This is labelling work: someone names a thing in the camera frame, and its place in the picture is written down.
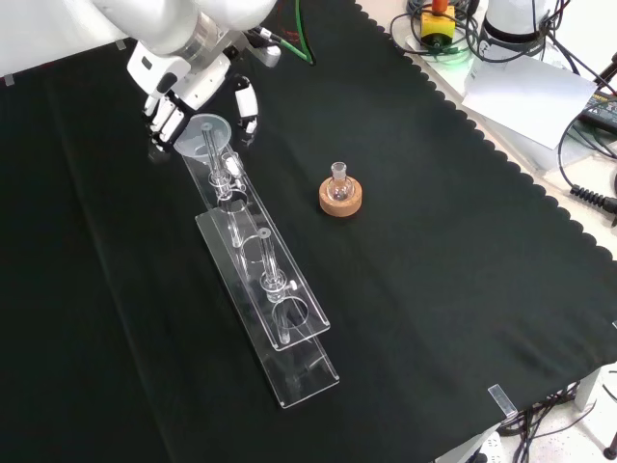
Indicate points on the clear acrylic funnel stand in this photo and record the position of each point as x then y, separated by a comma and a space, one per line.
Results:
289, 357

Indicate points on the translucent plastic funnel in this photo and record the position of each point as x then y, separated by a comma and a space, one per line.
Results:
193, 140

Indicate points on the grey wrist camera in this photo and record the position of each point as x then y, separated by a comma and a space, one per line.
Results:
269, 54

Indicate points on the pale board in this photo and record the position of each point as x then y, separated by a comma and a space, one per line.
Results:
530, 101

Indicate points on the black power supply box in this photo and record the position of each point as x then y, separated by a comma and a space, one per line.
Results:
602, 113

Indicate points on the yellow stop button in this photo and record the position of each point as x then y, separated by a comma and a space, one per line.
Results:
437, 26

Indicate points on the small round-bottom glass flask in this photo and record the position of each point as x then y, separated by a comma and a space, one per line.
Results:
340, 188

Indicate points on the black cloth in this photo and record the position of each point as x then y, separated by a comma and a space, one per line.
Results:
434, 289

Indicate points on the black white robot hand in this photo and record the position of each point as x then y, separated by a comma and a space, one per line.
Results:
202, 87

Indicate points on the white power strip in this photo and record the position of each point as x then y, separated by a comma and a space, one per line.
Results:
489, 448

